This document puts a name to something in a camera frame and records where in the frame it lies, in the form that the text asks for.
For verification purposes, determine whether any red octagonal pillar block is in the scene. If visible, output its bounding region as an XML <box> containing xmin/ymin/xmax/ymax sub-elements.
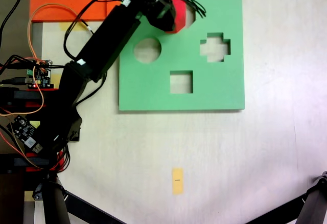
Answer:
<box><xmin>165</xmin><ymin>0</ymin><xmax>189</xmax><ymax>34</ymax></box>

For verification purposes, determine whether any green shape hole board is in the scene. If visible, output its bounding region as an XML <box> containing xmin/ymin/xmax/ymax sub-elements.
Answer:
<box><xmin>119</xmin><ymin>0</ymin><xmax>246</xmax><ymax>113</ymax></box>

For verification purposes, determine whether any yellow tape piece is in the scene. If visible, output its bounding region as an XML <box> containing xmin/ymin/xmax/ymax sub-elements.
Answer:
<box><xmin>60</xmin><ymin>21</ymin><xmax>85</xmax><ymax>32</ymax></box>

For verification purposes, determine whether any circuit board with green terminal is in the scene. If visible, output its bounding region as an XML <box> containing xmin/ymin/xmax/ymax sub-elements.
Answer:
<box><xmin>26</xmin><ymin>59</ymin><xmax>54</xmax><ymax>89</ymax></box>

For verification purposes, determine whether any yellow tape marker strip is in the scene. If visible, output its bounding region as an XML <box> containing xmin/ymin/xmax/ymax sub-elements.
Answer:
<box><xmin>171</xmin><ymin>167</ymin><xmax>184</xmax><ymax>196</ymax></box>

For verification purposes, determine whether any black tilted circuit board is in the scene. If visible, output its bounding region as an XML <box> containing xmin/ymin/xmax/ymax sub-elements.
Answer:
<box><xmin>9</xmin><ymin>115</ymin><xmax>44</xmax><ymax>155</ymax></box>

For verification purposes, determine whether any black tripod leg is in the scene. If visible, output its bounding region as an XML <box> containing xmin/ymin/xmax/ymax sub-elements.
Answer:
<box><xmin>32</xmin><ymin>177</ymin><xmax>128</xmax><ymax>224</ymax></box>
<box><xmin>244</xmin><ymin>170</ymin><xmax>327</xmax><ymax>224</ymax></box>

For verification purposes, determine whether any black gripper wire loop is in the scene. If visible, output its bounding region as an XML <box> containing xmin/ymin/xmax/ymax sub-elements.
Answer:
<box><xmin>153</xmin><ymin>0</ymin><xmax>207</xmax><ymax>19</ymax></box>

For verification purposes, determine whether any thin black servo cable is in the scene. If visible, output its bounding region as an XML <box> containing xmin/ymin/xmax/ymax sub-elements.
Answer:
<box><xmin>74</xmin><ymin>26</ymin><xmax>107</xmax><ymax>106</ymax></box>
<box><xmin>63</xmin><ymin>0</ymin><xmax>128</xmax><ymax>61</ymax></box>

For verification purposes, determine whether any orange twisted wire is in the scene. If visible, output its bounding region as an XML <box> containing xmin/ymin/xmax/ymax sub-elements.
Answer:
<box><xmin>27</xmin><ymin>3</ymin><xmax>89</xmax><ymax>66</ymax></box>

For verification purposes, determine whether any thick black power cable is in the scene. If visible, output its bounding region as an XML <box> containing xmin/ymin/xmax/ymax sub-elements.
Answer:
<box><xmin>0</xmin><ymin>0</ymin><xmax>26</xmax><ymax>49</ymax></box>

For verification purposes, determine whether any black USB cable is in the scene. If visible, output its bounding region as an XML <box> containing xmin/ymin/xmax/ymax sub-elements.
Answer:
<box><xmin>0</xmin><ymin>77</ymin><xmax>34</xmax><ymax>85</ymax></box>

